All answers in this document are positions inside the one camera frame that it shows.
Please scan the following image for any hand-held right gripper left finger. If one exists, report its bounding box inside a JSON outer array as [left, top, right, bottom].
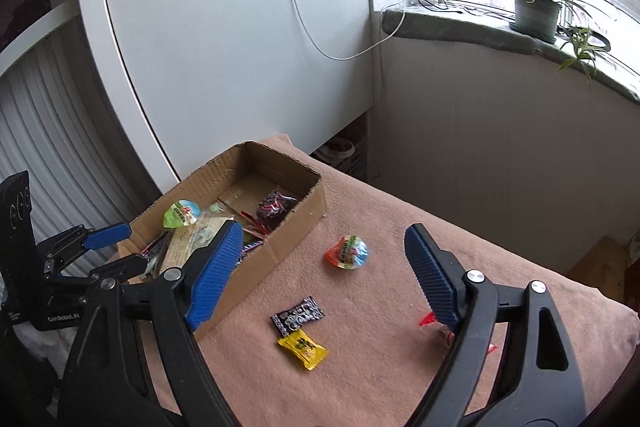
[[57, 219, 244, 427]]

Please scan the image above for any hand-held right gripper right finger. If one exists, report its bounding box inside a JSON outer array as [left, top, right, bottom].
[[404, 223, 601, 427]]

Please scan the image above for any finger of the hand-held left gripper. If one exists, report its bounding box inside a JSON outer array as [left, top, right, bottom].
[[32, 222, 133, 276], [45, 254, 151, 289]]

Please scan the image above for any green jelly cup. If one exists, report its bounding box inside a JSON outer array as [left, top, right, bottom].
[[163, 199, 201, 229]]

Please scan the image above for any dark red candy packet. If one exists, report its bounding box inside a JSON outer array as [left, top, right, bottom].
[[256, 189, 299, 233]]

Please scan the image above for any cardboard box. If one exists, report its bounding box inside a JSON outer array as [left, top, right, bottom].
[[117, 140, 327, 338]]

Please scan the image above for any clear packet of bread slices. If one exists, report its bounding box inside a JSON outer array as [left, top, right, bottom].
[[157, 214, 236, 278]]

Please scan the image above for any red candy wrapper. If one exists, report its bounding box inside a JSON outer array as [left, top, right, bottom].
[[240, 209, 271, 235]]

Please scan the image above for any red jelly cup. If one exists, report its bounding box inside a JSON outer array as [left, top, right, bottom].
[[324, 234, 370, 270]]

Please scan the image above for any black wrapped candy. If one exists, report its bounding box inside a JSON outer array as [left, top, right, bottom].
[[270, 294, 326, 338]]

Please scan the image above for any yellow wrapped candy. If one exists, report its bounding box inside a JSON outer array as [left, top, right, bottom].
[[277, 328, 329, 372]]

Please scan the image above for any white ribbed radiator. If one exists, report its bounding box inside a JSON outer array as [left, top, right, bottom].
[[0, 27, 166, 258]]

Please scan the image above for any white basket with shoes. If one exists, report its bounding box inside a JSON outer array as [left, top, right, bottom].
[[310, 134, 371, 180]]

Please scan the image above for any white cabinet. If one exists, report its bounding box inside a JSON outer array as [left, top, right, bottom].
[[74, 0, 376, 190]]

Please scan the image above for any grey window sill mat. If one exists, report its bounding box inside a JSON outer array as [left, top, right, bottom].
[[381, 2, 640, 100]]

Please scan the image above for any small trailing plant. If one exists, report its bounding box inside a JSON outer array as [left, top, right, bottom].
[[557, 27, 618, 90]]

